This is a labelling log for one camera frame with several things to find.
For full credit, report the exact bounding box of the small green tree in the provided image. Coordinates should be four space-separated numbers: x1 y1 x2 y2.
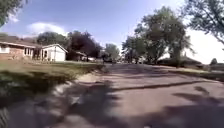
103 43 121 63

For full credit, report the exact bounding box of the dark tree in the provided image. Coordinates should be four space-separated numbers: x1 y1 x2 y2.
66 30 103 62

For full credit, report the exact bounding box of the grey asphalt road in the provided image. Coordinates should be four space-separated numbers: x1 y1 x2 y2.
49 63 224 128

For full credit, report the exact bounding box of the concrete kerb gutter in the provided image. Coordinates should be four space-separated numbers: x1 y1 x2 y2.
0 64 108 128

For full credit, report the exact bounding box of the large green tree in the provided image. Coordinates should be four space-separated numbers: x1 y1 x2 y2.
121 5 194 65

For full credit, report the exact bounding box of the low dark house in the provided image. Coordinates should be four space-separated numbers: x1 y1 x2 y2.
157 54 203 68

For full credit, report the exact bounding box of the grass lawn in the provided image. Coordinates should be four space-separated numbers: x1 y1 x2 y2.
0 60 104 108

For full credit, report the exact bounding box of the brick house with white garage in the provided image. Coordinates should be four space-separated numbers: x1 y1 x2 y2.
0 35 69 63

